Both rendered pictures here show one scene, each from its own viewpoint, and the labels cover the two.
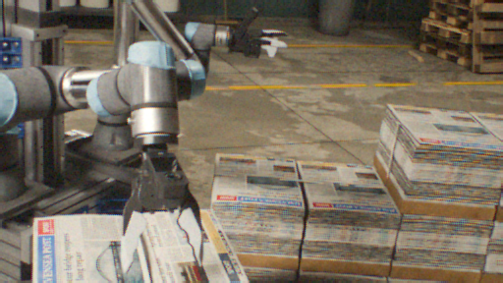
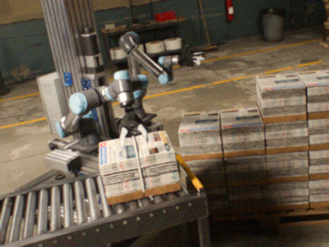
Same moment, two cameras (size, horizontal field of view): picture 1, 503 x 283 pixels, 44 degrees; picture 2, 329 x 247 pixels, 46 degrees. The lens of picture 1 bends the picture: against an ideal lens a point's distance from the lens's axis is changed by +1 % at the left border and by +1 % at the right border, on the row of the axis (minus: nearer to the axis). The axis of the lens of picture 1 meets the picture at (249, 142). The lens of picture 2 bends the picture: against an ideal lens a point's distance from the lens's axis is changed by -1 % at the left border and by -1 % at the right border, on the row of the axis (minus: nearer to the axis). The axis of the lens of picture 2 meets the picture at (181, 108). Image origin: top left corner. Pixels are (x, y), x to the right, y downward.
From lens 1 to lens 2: 0.89 m
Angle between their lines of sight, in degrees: 11
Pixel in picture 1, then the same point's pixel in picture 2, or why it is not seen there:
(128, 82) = (115, 86)
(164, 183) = (127, 115)
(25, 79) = (88, 93)
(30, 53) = (94, 84)
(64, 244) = (108, 148)
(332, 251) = (237, 146)
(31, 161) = (103, 129)
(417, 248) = (275, 138)
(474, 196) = (294, 109)
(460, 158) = (283, 93)
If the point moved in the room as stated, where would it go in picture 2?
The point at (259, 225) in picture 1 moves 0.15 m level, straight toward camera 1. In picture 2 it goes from (201, 140) to (198, 150)
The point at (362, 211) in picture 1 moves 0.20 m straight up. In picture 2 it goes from (245, 126) to (243, 97)
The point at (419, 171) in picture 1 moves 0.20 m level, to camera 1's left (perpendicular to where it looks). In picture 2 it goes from (267, 103) to (236, 104)
